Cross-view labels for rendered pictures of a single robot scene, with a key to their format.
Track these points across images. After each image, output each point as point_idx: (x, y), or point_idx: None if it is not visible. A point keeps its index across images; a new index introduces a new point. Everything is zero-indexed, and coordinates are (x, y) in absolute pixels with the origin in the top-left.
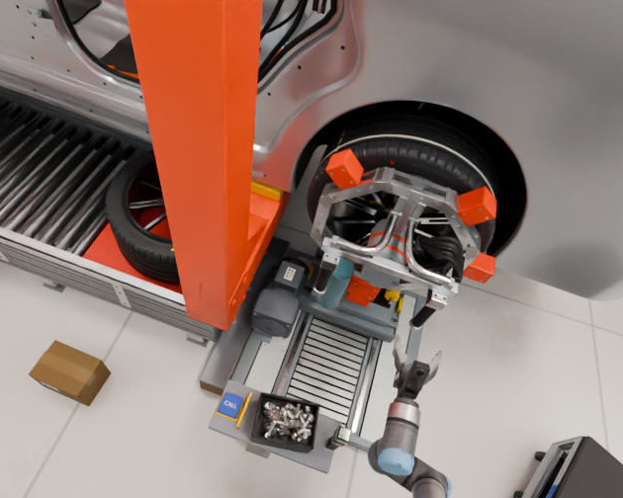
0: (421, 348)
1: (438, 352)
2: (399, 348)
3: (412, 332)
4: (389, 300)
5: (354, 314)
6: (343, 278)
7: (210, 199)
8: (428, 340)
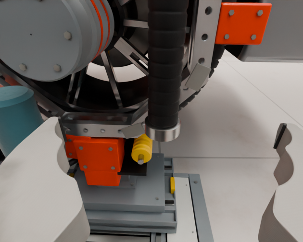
0: (214, 228)
1: (284, 123)
2: (25, 158)
3: (197, 211)
4: (138, 159)
5: (121, 210)
6: (0, 104)
7: None
8: (217, 216)
